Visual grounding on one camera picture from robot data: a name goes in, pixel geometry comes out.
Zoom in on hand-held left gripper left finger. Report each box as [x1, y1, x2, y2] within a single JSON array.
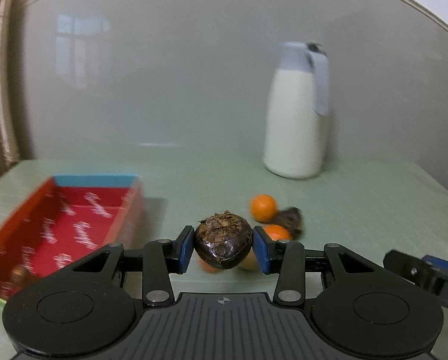
[[74, 226, 195, 307]]

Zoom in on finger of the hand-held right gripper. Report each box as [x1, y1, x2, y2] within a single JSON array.
[[423, 256, 448, 273], [383, 249, 440, 294]]

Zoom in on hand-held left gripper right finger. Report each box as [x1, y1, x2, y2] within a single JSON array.
[[253, 227, 382, 305]]

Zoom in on medium orange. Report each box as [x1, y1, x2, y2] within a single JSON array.
[[262, 224, 293, 241]]

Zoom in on dark brown water chestnut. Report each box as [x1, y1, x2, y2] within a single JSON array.
[[273, 206, 304, 238], [194, 212, 254, 270]]

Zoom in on small orange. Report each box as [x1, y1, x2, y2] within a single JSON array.
[[250, 194, 277, 223]]

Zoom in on colourful cardboard box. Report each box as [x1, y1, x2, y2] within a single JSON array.
[[0, 174, 145, 304]]

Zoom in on brown root chunk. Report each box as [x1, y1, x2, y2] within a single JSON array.
[[10, 264, 31, 289]]

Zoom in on green grid table cover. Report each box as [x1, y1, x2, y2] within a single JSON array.
[[0, 157, 448, 360]]

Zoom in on white thermos jug grey lid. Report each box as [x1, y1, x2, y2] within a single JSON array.
[[263, 41, 330, 179]]

